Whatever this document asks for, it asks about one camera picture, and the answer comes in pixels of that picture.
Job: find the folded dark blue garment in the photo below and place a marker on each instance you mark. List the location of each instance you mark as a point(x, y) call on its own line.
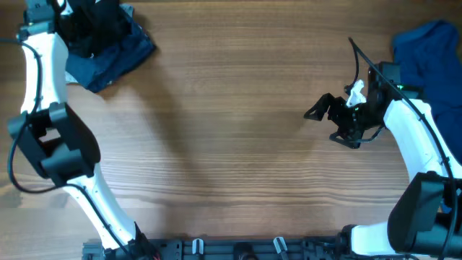
point(117, 60)

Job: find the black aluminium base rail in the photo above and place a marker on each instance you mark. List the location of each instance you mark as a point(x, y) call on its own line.
point(278, 248)

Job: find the bright blue shirt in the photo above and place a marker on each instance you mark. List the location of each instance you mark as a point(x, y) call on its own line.
point(436, 79)

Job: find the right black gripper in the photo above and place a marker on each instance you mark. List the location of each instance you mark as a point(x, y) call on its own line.
point(338, 104)

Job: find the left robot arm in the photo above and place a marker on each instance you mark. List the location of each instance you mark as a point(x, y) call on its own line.
point(58, 144)

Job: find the black polo shirt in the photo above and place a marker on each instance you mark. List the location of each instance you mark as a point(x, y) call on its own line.
point(89, 27)

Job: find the white patterned folded cloth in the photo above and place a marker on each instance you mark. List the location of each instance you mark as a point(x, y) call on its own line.
point(88, 80)

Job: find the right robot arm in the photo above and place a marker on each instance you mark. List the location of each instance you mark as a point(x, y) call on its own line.
point(381, 89)

